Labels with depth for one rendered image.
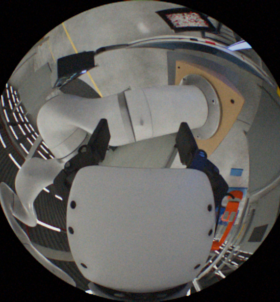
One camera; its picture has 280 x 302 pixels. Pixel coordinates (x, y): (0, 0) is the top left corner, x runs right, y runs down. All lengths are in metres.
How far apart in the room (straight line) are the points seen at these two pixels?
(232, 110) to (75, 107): 0.29
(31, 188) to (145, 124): 0.33
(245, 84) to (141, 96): 1.41
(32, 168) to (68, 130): 0.15
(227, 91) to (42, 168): 0.44
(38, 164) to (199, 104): 0.41
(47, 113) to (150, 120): 0.20
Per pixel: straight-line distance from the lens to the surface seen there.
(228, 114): 0.22
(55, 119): 0.20
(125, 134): 0.19
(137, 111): 0.17
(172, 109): 0.19
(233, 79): 0.45
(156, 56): 1.51
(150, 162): 1.51
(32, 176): 0.29
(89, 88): 1.74
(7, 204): 0.42
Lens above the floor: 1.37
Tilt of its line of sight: 23 degrees down
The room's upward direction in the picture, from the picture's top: 145 degrees counter-clockwise
